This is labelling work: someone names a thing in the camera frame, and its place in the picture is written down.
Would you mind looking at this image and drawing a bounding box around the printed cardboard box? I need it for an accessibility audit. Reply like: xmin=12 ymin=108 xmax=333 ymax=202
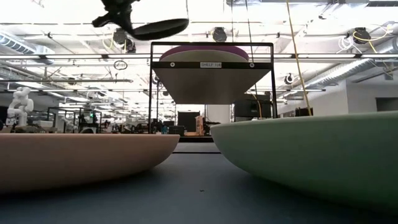
xmin=195 ymin=115 xmax=205 ymax=136

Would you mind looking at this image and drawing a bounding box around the dark plate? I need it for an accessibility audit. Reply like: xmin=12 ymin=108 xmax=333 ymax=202
xmin=132 ymin=17 xmax=190 ymax=41

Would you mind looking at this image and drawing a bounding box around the black background box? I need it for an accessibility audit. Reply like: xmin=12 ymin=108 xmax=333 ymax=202
xmin=177 ymin=111 xmax=201 ymax=132

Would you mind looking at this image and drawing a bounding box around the black metal frame shelf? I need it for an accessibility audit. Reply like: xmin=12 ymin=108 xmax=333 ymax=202
xmin=148 ymin=41 xmax=279 ymax=154

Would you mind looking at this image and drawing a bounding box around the hanging yellow cable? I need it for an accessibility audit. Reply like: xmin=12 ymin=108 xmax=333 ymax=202
xmin=285 ymin=0 xmax=313 ymax=117

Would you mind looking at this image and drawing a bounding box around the black frame workstation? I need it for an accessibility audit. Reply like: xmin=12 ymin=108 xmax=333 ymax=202
xmin=46 ymin=106 xmax=103 ymax=134

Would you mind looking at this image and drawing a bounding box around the black monitor cabinet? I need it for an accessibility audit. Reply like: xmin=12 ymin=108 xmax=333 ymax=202
xmin=233 ymin=99 xmax=272 ymax=119

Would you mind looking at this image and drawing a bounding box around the purple plate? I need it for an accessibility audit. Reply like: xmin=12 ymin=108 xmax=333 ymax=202
xmin=159 ymin=45 xmax=250 ymax=62

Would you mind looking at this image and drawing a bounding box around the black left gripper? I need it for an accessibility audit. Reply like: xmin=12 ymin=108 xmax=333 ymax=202
xmin=91 ymin=0 xmax=141 ymax=34

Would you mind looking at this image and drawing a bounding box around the large green plate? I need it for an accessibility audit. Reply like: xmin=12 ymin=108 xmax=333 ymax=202
xmin=210 ymin=111 xmax=398 ymax=215

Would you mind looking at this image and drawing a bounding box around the cream tan plate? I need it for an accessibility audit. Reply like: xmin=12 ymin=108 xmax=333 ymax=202
xmin=167 ymin=49 xmax=250 ymax=63

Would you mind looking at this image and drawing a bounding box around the silver ceiling air duct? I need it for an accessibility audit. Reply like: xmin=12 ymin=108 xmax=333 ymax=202
xmin=306 ymin=35 xmax=398 ymax=90
xmin=0 ymin=30 xmax=55 ymax=65

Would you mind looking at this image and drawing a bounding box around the large pink plate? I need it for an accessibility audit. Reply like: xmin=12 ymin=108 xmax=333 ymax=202
xmin=0 ymin=133 xmax=180 ymax=194

